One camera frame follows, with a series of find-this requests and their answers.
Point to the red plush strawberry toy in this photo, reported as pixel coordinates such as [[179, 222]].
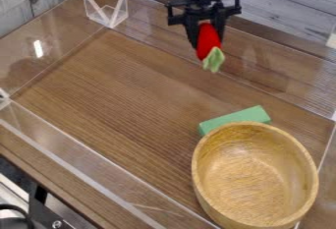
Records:
[[208, 48]]

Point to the clear acrylic front wall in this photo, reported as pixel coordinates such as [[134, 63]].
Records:
[[96, 186]]

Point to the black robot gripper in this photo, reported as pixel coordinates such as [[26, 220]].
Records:
[[187, 12]]

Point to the clear acrylic corner bracket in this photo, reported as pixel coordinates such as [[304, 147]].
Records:
[[107, 15]]

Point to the black metal table frame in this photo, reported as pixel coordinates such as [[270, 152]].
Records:
[[52, 213]]

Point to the green sponge block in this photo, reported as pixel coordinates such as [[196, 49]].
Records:
[[255, 114]]

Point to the wooden oval bowl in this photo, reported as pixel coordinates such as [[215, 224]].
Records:
[[255, 177]]

